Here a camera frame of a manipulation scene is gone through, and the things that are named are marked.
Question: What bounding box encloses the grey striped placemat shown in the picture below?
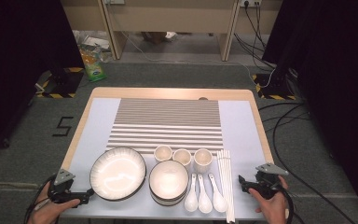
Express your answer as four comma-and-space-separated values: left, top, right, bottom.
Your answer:
105, 97, 225, 156

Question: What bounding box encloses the pale blue table cover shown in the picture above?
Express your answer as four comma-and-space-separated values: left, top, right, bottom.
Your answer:
60, 97, 269, 221

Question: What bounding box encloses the green orange snack bag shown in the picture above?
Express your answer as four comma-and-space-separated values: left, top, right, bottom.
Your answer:
78, 46, 108, 83

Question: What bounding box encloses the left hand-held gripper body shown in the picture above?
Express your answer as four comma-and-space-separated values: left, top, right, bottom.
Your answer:
47, 168, 87, 204

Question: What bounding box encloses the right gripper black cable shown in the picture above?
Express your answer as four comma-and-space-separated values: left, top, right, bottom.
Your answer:
271, 181, 296, 224

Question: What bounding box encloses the white ceramic spoon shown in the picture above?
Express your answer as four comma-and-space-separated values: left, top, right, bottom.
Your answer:
207, 172, 228, 214
197, 174, 214, 215
184, 173, 200, 214

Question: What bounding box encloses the black hazard-striped stand base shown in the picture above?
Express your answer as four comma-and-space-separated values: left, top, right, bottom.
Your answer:
251, 72, 298, 101
34, 66, 86, 100

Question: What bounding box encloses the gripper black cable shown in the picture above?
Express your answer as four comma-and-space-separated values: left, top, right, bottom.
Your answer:
271, 181, 296, 224
23, 175, 59, 224

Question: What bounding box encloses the black floor cable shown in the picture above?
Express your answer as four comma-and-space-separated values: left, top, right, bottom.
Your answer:
271, 104, 358, 224
257, 102, 312, 124

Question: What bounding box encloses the white dark-rimmed plate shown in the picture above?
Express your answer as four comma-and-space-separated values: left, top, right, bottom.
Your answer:
89, 147, 147, 202

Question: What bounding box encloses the brown shoe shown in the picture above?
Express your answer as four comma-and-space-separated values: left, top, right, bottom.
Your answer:
141, 31, 168, 45

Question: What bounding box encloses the clear plastic wrapping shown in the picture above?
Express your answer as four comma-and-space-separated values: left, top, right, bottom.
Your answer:
72, 29, 113, 63

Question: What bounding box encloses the small white cup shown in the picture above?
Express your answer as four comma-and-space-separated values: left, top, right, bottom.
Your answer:
172, 147, 193, 168
153, 144, 173, 163
193, 147, 214, 175

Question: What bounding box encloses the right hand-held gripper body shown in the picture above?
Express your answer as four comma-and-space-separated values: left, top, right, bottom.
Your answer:
254, 162, 290, 200

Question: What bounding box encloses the beige wooden desk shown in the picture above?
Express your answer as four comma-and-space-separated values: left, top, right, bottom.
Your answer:
59, 0, 283, 63

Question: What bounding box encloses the person's left hand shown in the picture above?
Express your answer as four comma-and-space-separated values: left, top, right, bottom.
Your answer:
27, 182, 81, 224

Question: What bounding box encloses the black power cable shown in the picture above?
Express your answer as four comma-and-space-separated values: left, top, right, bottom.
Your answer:
233, 32, 277, 71
243, 1, 269, 50

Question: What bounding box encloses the black curtain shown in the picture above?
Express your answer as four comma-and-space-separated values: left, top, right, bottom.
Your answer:
262, 0, 358, 218
0, 0, 86, 160

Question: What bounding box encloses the person's right hand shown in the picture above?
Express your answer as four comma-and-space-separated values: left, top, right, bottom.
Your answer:
249, 175, 291, 224

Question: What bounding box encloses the bundle of white chopsticks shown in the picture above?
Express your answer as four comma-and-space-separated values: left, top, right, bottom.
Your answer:
215, 148, 237, 224

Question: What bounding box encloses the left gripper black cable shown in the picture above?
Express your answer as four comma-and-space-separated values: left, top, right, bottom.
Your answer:
23, 175, 59, 224

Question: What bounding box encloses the white wall socket with plugs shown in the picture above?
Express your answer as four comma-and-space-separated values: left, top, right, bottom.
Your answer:
238, 0, 263, 7

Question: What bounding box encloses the thin white floor cable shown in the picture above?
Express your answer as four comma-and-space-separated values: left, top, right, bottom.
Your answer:
115, 29, 276, 90

